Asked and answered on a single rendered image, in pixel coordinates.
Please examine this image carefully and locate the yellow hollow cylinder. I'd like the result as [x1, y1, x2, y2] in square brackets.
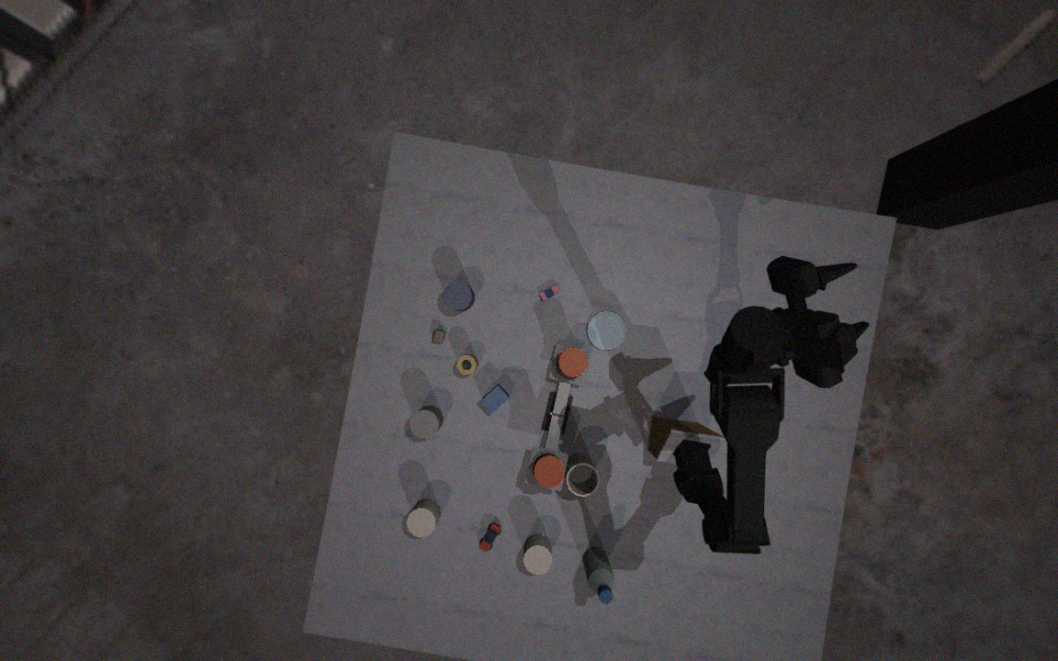
[456, 354, 478, 375]

